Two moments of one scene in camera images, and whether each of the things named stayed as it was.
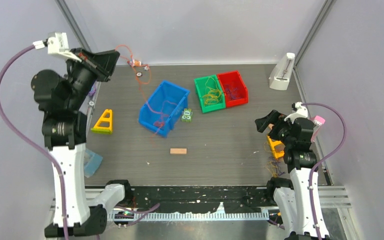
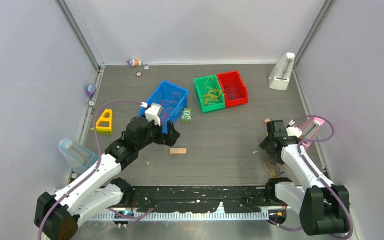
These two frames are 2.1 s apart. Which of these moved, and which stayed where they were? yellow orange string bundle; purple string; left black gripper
Moved: left black gripper
Stayed: purple string; yellow orange string bundle
